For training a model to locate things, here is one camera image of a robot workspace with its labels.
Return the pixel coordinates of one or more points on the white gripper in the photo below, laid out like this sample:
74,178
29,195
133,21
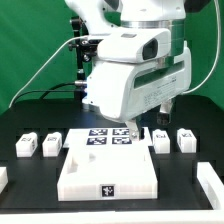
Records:
123,91

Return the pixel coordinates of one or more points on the white marker base plate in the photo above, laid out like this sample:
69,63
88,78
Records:
98,137

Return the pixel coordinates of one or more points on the white square tabletop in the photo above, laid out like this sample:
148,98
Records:
107,173

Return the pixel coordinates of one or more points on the white block left edge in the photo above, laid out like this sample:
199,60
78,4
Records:
3,178

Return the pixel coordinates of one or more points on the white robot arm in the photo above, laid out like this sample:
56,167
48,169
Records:
104,17

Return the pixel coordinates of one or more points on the white front rail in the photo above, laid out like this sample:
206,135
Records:
151,217

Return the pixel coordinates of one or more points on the white obstacle wall right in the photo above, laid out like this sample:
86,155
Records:
211,185

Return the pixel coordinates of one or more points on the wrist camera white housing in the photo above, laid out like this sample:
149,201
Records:
135,45

